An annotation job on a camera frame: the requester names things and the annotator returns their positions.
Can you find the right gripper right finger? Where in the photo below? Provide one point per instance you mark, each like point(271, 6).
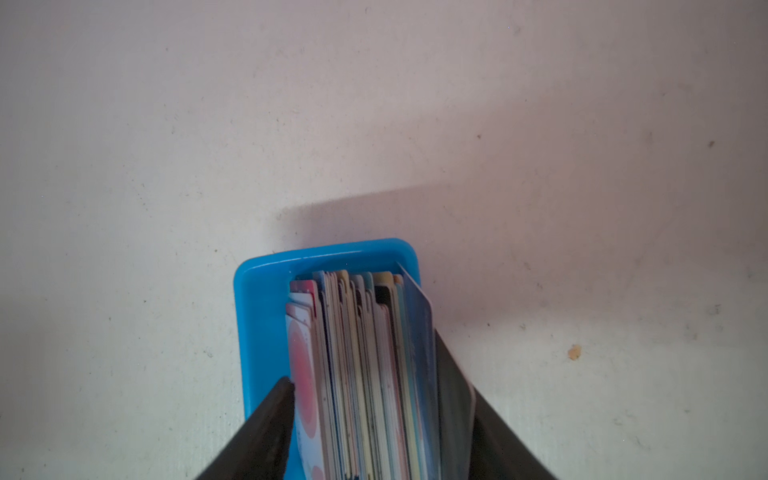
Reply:
point(497, 452)

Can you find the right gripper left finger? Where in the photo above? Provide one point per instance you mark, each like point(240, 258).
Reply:
point(260, 448)

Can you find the dark grey credit card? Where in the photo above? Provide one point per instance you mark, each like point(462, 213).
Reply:
point(457, 403)

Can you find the blue credit card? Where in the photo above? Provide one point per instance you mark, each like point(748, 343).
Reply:
point(421, 342)

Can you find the blue plastic card tray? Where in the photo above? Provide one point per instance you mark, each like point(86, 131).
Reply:
point(261, 291)

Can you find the stack of credit cards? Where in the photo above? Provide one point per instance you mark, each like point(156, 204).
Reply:
point(353, 367)

